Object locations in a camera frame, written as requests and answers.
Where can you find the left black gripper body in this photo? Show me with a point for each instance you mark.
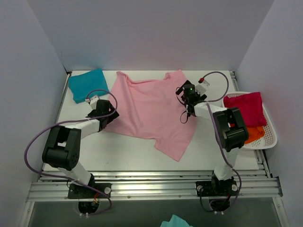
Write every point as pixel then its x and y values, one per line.
pixel 111 116

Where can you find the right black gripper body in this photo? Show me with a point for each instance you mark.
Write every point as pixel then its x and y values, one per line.
pixel 179 90

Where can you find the pink t shirt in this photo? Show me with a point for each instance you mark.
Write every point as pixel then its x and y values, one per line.
pixel 149 109

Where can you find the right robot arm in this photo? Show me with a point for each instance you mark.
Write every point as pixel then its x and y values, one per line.
pixel 229 127

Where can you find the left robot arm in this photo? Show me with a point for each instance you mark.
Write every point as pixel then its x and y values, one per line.
pixel 62 148

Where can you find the folded teal t shirt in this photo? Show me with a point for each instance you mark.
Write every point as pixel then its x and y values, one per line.
pixel 82 85

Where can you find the crimson t shirt in basket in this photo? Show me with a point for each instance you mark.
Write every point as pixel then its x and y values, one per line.
pixel 250 106

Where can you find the orange t shirt in basket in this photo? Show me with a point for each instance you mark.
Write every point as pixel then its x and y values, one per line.
pixel 255 133

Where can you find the white plastic basket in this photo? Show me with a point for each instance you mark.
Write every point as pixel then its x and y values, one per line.
pixel 269 140

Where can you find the mint green cloth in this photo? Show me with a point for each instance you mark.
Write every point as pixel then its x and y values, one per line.
pixel 175 221

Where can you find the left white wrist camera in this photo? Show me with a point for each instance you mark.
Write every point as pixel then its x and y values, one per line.
pixel 92 101

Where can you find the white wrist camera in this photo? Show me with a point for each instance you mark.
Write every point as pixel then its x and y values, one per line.
pixel 92 101
pixel 202 86

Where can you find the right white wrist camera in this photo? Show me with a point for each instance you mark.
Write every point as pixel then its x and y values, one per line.
pixel 202 86

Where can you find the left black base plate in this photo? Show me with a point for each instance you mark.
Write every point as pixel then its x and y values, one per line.
pixel 81 192

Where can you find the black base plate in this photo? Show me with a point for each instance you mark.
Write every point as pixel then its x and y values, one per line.
pixel 81 192
pixel 220 188

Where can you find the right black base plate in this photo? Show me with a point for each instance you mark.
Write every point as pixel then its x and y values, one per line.
pixel 220 188

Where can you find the aluminium rail frame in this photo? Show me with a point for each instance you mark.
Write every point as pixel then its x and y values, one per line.
pixel 147 185

